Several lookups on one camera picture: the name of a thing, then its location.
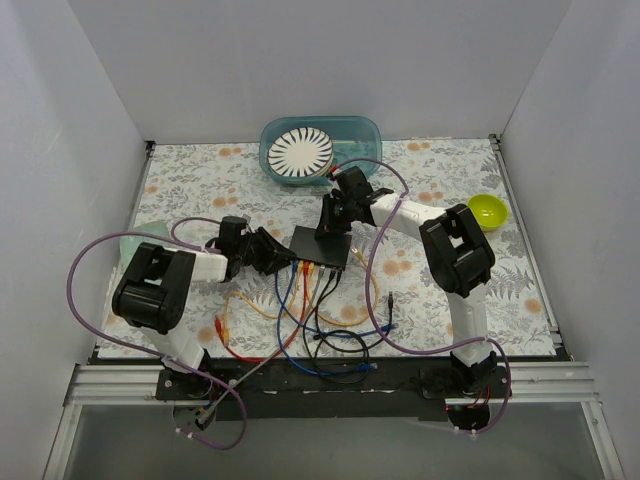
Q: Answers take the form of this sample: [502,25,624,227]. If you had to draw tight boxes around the black network switch box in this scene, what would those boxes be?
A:
[289,226,352,270]

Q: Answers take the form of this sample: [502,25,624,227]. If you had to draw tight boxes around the red ethernet cable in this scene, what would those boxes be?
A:
[213,262,307,362]

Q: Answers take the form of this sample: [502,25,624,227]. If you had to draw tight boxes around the yellow ethernet cable short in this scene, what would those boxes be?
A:
[219,290,276,346]

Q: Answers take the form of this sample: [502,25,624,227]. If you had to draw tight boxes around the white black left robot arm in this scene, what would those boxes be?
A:
[112,216,295,400]

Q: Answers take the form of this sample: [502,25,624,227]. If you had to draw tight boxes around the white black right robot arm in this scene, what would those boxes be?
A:
[315,162,497,398]

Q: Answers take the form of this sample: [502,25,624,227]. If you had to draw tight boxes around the white blue striped plate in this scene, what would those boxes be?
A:
[267,127,334,183]

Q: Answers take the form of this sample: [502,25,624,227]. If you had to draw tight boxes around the teal plastic container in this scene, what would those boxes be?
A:
[259,116,383,187]

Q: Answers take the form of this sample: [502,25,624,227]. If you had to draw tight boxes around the mint green plastic lid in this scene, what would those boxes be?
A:
[119,221,169,269]

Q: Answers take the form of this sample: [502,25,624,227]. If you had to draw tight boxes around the lime green bowl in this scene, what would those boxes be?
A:
[467,194,509,232]

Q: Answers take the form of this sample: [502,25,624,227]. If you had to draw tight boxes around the grey ethernet cable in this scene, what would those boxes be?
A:
[197,267,326,421]

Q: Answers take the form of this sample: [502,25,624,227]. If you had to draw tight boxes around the yellow ethernet cable long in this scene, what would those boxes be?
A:
[299,244,380,327]

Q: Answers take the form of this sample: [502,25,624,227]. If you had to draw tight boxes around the black ethernet cable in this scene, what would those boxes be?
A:
[312,269,396,351]
[307,269,371,376]

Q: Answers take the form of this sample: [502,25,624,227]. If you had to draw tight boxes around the aluminium frame rail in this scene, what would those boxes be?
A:
[45,358,625,479]

